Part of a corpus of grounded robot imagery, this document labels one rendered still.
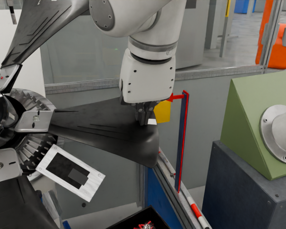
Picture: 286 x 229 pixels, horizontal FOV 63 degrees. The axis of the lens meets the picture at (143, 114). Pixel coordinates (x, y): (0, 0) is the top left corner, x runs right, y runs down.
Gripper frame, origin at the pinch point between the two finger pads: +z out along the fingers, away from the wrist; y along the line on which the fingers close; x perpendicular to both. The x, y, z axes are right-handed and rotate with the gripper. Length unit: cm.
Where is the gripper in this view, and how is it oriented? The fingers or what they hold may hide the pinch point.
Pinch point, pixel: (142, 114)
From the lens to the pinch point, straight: 51.4
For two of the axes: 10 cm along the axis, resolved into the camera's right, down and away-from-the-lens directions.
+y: -9.5, 1.3, -2.7
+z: -1.0, 7.2, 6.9
